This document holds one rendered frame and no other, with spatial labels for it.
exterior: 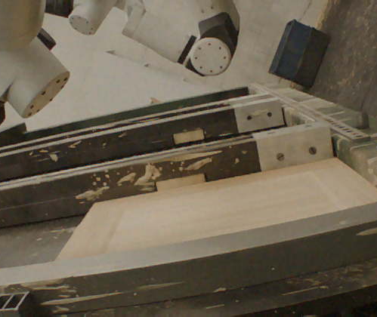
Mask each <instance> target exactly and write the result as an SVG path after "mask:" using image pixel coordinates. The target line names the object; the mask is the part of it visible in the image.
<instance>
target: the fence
mask: <svg viewBox="0 0 377 317"><path fill-rule="evenodd" d="M372 258H377V202H373V203H369V204H365V205H360V206H357V207H355V208H349V209H344V210H340V211H334V212H331V213H327V214H320V215H317V216H312V217H306V218H301V219H297V220H290V221H286V222H283V223H279V224H275V225H271V226H264V227H259V228H256V229H249V230H244V231H240V232H233V233H228V234H224V235H217V236H212V237H209V238H204V239H193V240H189V241H184V242H177V243H173V244H168V245H161V246H153V247H149V248H142V249H137V250H130V251H123V252H119V253H111V254H104V255H100V256H99V255H96V256H92V257H82V258H77V259H70V260H60V261H56V262H49V263H39V264H31V265H28V266H26V265H24V266H15V267H8V268H1V269H0V294H13V293H20V292H27V291H29V292H30V294H31V296H32V300H33V303H34V304H35V308H36V311H37V313H38V316H41V315H50V314H51V315H53V314H61V313H69V312H79V311H80V312H83V311H87V310H89V311H91V310H95V309H106V308H108V309H109V308H113V307H121V306H129V305H130V306H133V305H137V304H141V303H152V302H156V301H165V300H173V299H177V298H185V297H192V296H196V295H201V294H209V293H213V292H217V291H228V290H233V289H237V288H244V287H248V286H253V285H258V284H261V283H265V282H272V281H276V280H280V279H287V278H292V277H296V276H300V275H305V274H308V273H312V272H319V271H323V270H327V269H332V268H334V267H338V266H345V265H348V264H352V263H357V262H360V261H363V260H369V259H372Z"/></svg>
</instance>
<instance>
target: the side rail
mask: <svg viewBox="0 0 377 317"><path fill-rule="evenodd" d="M248 88H249V87H248V86H242V87H238V88H231V89H227V90H223V91H222V90H219V91H213V92H209V93H205V94H198V95H195V96H191V97H184V98H180V99H176V100H166V101H162V102H158V103H151V104H148V105H144V106H137V107H134V108H130V109H123V110H119V111H115V112H109V113H105V114H102V115H95V116H92V117H87V118H81V119H78V120H74V121H70V122H64V123H60V124H56V125H51V126H47V127H43V128H37V129H34V130H31V131H27V132H25V133H23V135H24V140H25V141H24V142H27V141H31V140H36V139H40V138H43V137H49V136H54V135H57V134H63V133H66V132H71V131H77V130H80V129H84V128H90V127H94V126H98V125H104V124H108V123H112V122H119V121H122V120H127V119H132V118H140V117H144V116H148V115H155V114H159V113H162V112H169V111H173V110H178V109H184V108H188V107H192V106H198V105H203V104H207V103H213V102H217V101H219V102H221V101H225V100H229V99H234V98H238V97H244V96H248V95H249V92H248Z"/></svg>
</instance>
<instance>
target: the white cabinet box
mask: <svg viewBox="0 0 377 317"><path fill-rule="evenodd" d="M213 91H219V90H218V89H216V88H213V87H211V86H209V85H206V84H204V83H202V82H198V81H197V80H195V79H193V78H188V77H185V76H183V75H181V74H178V73H176V72H173V71H171V70H169V69H164V68H162V67H160V66H157V65H155V64H153V63H148V62H146V61H144V60H141V59H139V58H135V57H133V56H130V55H128V54H123V53H121V52H119V51H117V50H115V51H114V50H108V51H101V53H100V56H99V58H98V61H97V64H96V67H95V69H94V72H93V75H92V77H91V81H90V83H89V86H88V89H87V91H86V94H85V97H84V100H83V102H82V106H81V108H84V109H87V110H89V111H91V112H94V113H96V114H100V115H102V114H105V113H109V112H115V111H119V110H123V109H130V108H134V107H137V106H144V105H148V104H151V103H158V102H162V101H166V100H176V99H180V98H184V97H191V96H195V95H198V94H205V93H209V92H213Z"/></svg>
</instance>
